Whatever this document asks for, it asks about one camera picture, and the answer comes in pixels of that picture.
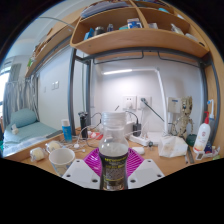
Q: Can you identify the white power strip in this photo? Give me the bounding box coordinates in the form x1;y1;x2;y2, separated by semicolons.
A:
125;133;151;147

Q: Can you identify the small white digital thermometer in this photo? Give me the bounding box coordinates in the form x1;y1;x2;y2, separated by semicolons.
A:
195;151;205;162

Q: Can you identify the wooden shelf unit with items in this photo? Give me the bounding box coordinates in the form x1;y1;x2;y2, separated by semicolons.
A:
69;0;211;59

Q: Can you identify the white wall box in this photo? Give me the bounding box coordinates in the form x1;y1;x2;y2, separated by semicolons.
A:
166;96;183;114

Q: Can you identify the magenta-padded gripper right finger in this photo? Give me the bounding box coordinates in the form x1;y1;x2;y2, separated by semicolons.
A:
125;147;166;190

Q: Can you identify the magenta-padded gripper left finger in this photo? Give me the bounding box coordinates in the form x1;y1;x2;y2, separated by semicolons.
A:
61;148;103;191

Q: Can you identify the wooden wardrobe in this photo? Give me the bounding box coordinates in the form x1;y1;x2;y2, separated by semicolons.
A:
203;33;224;158

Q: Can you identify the grey metal bed frame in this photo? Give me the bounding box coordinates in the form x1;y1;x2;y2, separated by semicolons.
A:
66;46;221;144

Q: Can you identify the small white oval case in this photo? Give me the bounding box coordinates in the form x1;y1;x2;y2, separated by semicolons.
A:
131;146;146;156

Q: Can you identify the white desk lamp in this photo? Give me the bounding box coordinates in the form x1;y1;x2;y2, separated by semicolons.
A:
101;67;169;144

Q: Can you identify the plastic-wrapped round bun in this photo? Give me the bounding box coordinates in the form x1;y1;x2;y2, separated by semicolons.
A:
29;146;46;163
44;140;64;154

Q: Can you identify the dark green round tin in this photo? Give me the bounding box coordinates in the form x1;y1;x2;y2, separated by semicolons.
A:
185;133;198;147

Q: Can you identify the white light switch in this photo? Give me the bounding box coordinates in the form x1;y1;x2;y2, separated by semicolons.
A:
50;80;60;91

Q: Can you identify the white wall socket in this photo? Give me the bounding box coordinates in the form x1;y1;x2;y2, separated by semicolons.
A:
122;95;138;111
137;95;153;111

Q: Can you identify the teal bed mattress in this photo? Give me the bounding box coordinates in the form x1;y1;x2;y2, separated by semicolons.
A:
2;121;61;158

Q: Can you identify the blue spray bottle white nozzle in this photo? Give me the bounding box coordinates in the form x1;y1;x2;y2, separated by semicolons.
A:
206;98;216;134

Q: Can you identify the clear bottle with dark label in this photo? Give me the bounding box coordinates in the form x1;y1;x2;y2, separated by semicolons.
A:
98;111;130;192

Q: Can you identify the grey curtain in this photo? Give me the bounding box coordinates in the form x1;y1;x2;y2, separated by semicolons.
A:
2;63;40;128

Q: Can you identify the long wooden bed rail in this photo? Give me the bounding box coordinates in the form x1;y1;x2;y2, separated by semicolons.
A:
24;9;83;78

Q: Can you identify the black electric shaver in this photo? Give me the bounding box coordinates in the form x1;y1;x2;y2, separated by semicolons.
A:
77;111;90;140

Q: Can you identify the teal pillow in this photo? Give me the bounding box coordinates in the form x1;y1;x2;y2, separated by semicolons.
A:
8;107;38;129

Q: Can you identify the blue tube with white cap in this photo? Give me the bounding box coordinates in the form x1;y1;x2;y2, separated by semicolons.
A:
60;118;73;143

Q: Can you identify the white mug with blue map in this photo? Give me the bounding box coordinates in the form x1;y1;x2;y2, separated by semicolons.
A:
48;147;76;178

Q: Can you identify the wooden tree creature figurine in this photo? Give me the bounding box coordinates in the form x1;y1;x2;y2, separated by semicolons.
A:
173;96;195;139

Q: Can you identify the white pump bottle red top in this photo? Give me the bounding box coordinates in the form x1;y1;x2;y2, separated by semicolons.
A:
193;110;212;154

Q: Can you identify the black charger block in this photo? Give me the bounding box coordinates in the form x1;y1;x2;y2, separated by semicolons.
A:
132;122;143;137

